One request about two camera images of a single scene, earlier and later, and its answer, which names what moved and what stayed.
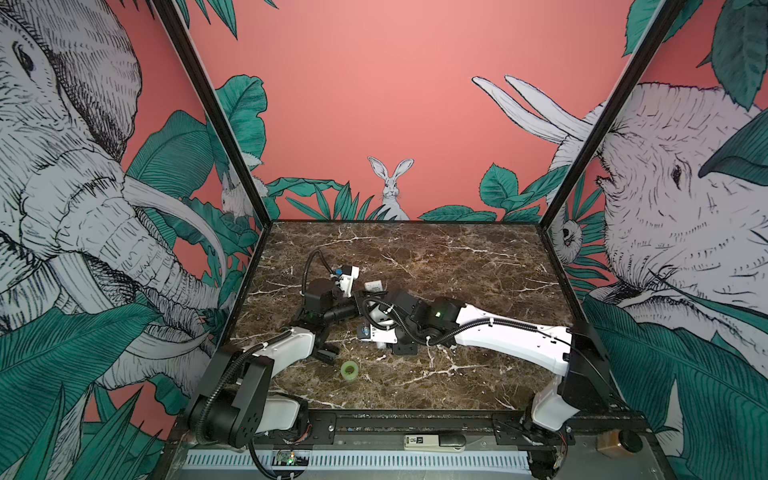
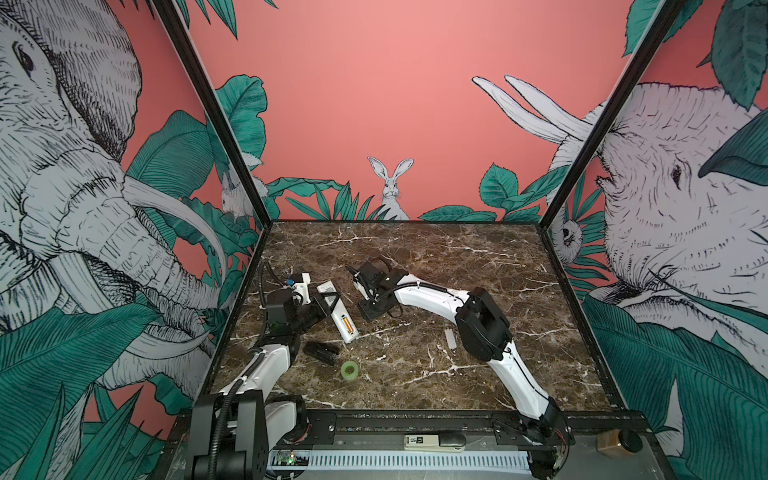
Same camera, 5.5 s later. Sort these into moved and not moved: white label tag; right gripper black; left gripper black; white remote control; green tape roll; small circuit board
Moved: white remote control; left gripper black; right gripper black
Not moved: small circuit board; green tape roll; white label tag
